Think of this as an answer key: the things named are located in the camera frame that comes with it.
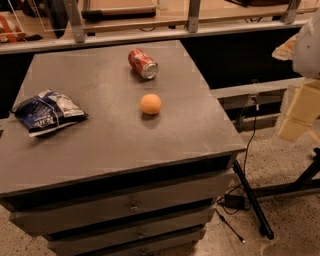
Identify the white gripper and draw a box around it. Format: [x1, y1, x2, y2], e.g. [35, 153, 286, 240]
[272, 9, 320, 141]

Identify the grey drawer cabinet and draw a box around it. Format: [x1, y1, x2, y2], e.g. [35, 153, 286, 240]
[0, 41, 245, 256]

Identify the orange fruit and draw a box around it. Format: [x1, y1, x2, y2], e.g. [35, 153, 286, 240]
[140, 94, 162, 115]

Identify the black power adapter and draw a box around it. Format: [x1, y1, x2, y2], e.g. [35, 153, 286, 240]
[224, 195, 246, 210]

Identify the orange object behind glass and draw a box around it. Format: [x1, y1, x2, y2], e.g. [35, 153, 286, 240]
[0, 15, 26, 43]

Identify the bottom drawer front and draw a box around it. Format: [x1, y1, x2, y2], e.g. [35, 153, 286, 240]
[102, 228, 205, 256]

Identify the red soda can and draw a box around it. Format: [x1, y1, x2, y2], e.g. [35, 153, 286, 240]
[128, 49, 158, 80]

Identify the black metal stand base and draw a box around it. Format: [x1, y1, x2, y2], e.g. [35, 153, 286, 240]
[233, 148, 320, 240]

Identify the top drawer front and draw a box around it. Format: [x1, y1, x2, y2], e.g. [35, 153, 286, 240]
[10, 169, 233, 236]

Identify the black cable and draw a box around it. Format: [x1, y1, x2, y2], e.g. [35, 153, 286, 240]
[216, 94, 260, 216]

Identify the middle drawer front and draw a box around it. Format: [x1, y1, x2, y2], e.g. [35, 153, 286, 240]
[46, 204, 218, 256]

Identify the drawer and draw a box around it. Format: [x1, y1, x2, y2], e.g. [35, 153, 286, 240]
[46, 204, 218, 256]
[10, 169, 233, 236]
[102, 228, 205, 256]

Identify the metal railing frame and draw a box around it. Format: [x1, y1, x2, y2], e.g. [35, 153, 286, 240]
[0, 0, 320, 55]

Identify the blue white chip bag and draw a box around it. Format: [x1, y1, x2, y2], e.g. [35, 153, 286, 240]
[11, 89, 88, 137]

